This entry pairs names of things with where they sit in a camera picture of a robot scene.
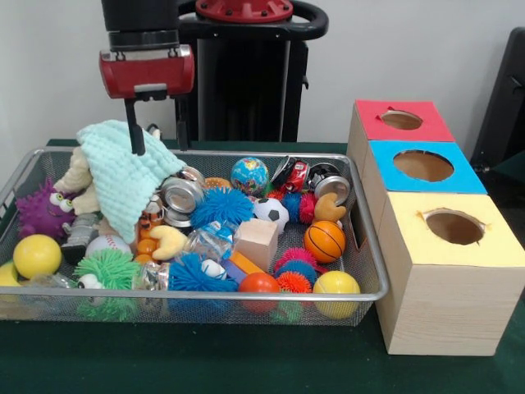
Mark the yellow ball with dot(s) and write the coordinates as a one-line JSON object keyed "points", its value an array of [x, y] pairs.
{"points": [[336, 287], [37, 256]]}

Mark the orange ball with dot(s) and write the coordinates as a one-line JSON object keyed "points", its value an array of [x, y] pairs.
{"points": [[259, 284]]}

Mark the globe print ball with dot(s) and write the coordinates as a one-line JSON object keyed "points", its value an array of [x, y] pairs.
{"points": [[249, 176]]}

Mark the shallow clear mesh bin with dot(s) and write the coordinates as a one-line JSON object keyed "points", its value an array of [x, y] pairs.
{"points": [[246, 316]]}

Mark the mint green cloth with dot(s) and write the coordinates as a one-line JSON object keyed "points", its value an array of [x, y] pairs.
{"points": [[123, 176]]}

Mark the dark green table cloth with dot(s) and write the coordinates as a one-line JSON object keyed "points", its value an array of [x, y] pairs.
{"points": [[205, 361]]}

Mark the small soccer ball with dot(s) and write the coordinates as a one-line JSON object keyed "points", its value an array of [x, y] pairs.
{"points": [[271, 212]]}

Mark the wooden box with three holes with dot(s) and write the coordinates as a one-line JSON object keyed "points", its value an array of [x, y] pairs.
{"points": [[447, 295]]}

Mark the small basketball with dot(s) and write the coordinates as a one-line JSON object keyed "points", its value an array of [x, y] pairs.
{"points": [[325, 241]]}

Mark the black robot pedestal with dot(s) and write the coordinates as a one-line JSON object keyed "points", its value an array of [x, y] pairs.
{"points": [[254, 82]]}

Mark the plain wooden block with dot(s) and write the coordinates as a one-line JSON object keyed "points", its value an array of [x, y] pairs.
{"points": [[257, 242]]}

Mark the green fuzzy toy with eyes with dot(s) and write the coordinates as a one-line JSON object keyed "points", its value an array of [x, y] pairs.
{"points": [[115, 271]]}

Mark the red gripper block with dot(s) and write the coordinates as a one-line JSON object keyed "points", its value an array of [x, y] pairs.
{"points": [[148, 74]]}

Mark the purple spiky toy with eyes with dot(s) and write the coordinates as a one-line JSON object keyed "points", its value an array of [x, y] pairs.
{"points": [[37, 212]]}

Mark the blue spiky rubber ball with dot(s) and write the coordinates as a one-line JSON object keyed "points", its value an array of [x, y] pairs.
{"points": [[221, 207]]}

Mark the small baseball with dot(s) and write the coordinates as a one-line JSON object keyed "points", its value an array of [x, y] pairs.
{"points": [[108, 245]]}

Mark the cream knitted cloth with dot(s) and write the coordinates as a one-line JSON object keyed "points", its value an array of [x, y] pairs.
{"points": [[78, 176]]}

